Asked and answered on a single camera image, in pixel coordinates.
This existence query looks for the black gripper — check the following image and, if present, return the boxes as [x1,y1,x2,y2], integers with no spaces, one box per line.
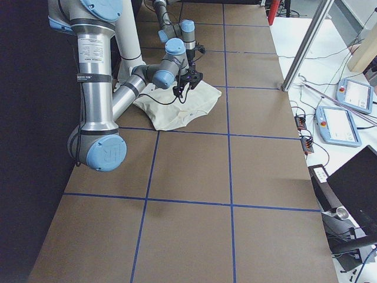
[187,49,196,62]
[173,68,197,96]

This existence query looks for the cream long-sleeve cat shirt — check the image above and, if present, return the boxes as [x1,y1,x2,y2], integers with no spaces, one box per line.
[133,81,221,131]

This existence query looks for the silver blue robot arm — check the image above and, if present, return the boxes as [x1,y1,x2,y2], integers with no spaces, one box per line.
[152,0,196,66]
[48,1,203,172]

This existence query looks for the red fire extinguisher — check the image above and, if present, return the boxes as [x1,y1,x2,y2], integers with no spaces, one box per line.
[267,0,280,26]

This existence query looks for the far orange black connector box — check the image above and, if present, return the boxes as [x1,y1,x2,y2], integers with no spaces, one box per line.
[294,116,307,131]

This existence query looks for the orange black connector box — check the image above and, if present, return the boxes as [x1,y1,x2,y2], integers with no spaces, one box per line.
[300,136,314,155]
[294,116,307,131]

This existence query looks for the near orange black connector box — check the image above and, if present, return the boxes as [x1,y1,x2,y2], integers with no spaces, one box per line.
[300,136,314,155]

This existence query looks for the near blue teach pendant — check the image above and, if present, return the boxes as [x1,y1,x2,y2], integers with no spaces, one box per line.
[315,106,362,147]

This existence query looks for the blue teach pendant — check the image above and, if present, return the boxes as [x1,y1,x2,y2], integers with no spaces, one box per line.
[315,106,362,147]
[336,78,373,114]

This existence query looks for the wooden beam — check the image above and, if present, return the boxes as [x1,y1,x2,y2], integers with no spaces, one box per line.
[348,24,376,73]

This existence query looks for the far blue teach pendant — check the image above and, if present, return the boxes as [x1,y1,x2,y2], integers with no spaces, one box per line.
[336,78,373,114]

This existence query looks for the black box with white label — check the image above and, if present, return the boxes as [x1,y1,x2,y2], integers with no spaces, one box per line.
[308,164,342,212]

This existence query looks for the black monitor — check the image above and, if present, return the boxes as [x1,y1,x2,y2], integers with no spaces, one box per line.
[327,145,376,235]

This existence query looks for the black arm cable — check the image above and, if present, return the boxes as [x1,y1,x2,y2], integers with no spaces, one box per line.
[138,58,192,105]

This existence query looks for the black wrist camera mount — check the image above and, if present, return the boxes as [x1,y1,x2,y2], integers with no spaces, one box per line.
[195,44,206,54]
[187,70,203,90]

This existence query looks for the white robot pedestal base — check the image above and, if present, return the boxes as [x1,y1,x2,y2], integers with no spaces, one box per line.
[114,0,146,83]

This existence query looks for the aluminium frame post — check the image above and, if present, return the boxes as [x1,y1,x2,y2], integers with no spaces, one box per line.
[282,0,334,91]

